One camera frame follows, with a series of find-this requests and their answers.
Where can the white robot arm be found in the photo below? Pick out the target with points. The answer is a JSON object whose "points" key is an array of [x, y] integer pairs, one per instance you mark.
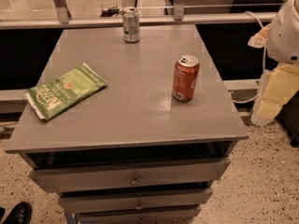
{"points": [[280, 40]]}

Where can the grey drawer cabinet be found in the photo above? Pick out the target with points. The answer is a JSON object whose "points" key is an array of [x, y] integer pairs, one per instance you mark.
{"points": [[135, 118]]}

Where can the green silver soda can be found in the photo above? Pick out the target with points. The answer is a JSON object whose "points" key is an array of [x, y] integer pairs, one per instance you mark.
{"points": [[130, 19]]}

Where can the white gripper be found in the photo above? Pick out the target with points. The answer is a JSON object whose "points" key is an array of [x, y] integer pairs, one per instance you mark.
{"points": [[285, 37]]}

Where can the black shoe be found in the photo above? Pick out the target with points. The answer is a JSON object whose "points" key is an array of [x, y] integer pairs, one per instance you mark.
{"points": [[20, 214]]}

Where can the bottom grey drawer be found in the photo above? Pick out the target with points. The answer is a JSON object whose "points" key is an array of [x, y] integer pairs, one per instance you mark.
{"points": [[130, 216]]}

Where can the green chip bag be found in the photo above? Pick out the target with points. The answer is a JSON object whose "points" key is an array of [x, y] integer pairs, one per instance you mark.
{"points": [[52, 98]]}

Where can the top grey drawer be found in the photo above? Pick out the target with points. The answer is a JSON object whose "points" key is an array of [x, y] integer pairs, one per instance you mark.
{"points": [[129, 175]]}

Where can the middle grey drawer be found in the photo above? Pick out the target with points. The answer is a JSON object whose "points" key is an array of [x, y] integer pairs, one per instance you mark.
{"points": [[135, 200]]}

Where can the grey drawer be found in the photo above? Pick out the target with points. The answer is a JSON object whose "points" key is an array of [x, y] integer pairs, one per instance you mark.
{"points": [[129, 175], [135, 200], [130, 216]]}

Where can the grey metal railing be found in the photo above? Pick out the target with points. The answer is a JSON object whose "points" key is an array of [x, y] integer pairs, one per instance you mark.
{"points": [[23, 14]]}

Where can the red coke can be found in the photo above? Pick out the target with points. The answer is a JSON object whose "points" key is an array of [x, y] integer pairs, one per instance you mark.
{"points": [[185, 76]]}

